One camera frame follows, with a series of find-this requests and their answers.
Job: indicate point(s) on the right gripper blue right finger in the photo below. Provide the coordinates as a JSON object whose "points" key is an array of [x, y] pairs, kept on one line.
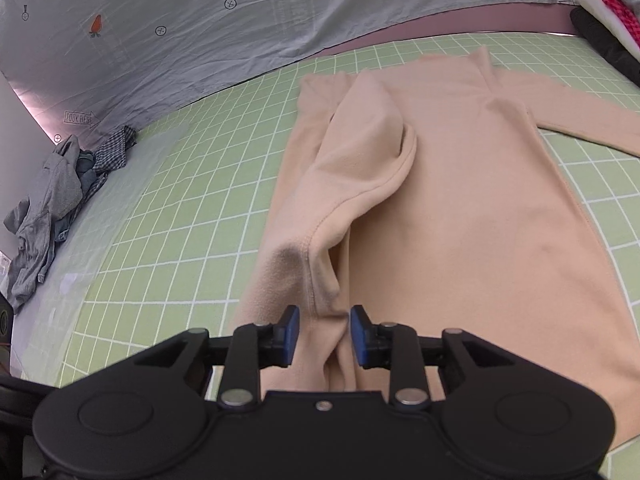
{"points": [[393, 347]]}

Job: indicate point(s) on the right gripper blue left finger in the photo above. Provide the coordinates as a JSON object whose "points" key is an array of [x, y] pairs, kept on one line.
{"points": [[251, 349]]}

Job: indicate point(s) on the beige long-sleeve shirt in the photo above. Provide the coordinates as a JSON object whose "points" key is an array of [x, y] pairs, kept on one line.
{"points": [[424, 193]]}

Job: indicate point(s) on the green grid cutting mat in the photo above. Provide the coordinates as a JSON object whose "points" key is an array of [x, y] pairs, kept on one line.
{"points": [[184, 254]]}

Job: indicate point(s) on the grey hoodie sweatshirt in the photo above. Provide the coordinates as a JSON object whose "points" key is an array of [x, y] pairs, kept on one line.
{"points": [[54, 192]]}

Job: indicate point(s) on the blue plaid checked shirt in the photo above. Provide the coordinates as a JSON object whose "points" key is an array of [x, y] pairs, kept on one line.
{"points": [[111, 155]]}

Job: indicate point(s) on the blue denim jeans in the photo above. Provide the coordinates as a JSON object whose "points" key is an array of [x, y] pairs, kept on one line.
{"points": [[91, 180]]}

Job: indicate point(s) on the grey carrot-print backdrop sheet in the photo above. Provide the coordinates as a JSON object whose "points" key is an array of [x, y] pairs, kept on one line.
{"points": [[86, 67]]}

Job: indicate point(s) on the folded black garment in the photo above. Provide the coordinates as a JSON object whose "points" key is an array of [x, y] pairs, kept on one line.
{"points": [[605, 44]]}

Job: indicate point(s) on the folded red checked garment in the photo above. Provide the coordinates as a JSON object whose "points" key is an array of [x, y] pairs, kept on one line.
{"points": [[626, 17]]}

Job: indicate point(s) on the folded white garment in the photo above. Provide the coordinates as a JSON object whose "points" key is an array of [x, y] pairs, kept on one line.
{"points": [[606, 17]]}

